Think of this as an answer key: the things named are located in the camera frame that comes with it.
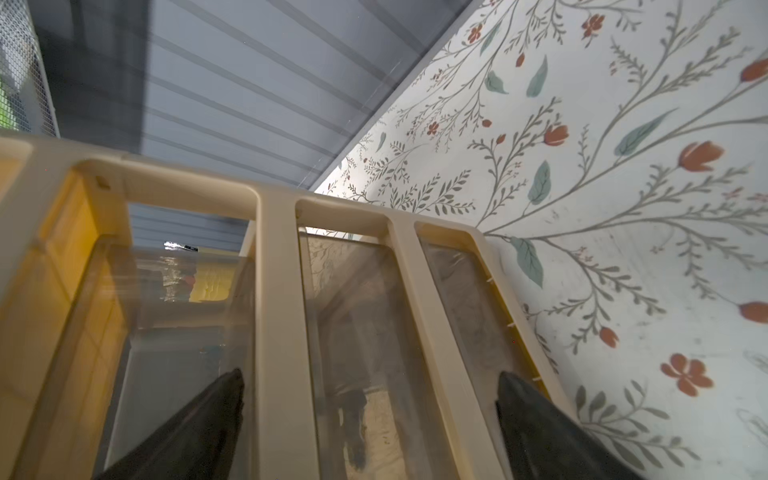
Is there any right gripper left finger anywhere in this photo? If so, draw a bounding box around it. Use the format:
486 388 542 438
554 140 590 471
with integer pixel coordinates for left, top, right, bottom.
97 368 245 479

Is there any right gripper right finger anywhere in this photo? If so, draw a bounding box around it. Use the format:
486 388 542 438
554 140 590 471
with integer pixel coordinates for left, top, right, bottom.
496 371 640 479

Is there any clear top drawer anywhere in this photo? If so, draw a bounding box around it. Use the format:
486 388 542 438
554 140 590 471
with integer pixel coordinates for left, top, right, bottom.
1 236 255 479

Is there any beige drawer organizer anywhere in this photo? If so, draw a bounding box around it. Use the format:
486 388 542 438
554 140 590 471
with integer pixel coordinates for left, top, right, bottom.
1 132 576 479

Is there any white wire wall basket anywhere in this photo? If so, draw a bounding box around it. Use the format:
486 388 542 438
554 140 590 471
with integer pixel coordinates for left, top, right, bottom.
0 0 60 138

